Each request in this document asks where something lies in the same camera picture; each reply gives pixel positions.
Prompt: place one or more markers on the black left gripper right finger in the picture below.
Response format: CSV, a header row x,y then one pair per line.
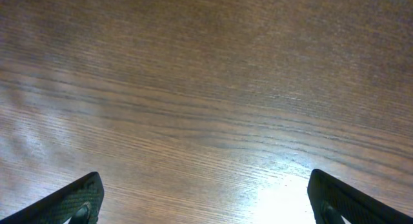
x,y
334,201

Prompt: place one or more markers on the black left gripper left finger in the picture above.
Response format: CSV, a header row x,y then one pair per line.
x,y
78,202

